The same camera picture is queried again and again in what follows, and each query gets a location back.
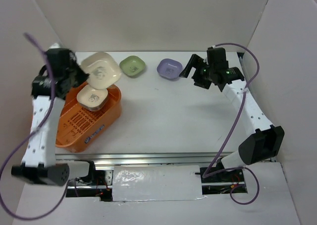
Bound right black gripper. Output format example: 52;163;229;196
179;54;215;89

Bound orange plastic bin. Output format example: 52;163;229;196
31;85;122;154

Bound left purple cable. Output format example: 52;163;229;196
0;33;77;221

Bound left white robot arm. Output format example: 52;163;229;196
11;48;98;186

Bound cream plate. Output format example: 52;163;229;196
76;85;108;112
81;52;122;90

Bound green plate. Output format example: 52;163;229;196
119;56;146;78

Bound white foil sheet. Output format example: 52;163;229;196
112;166;203;202

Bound purple plate top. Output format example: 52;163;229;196
157;58;183;81

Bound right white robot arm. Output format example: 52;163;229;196
179;44;285;181

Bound aluminium rail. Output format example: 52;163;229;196
55;152;275;168

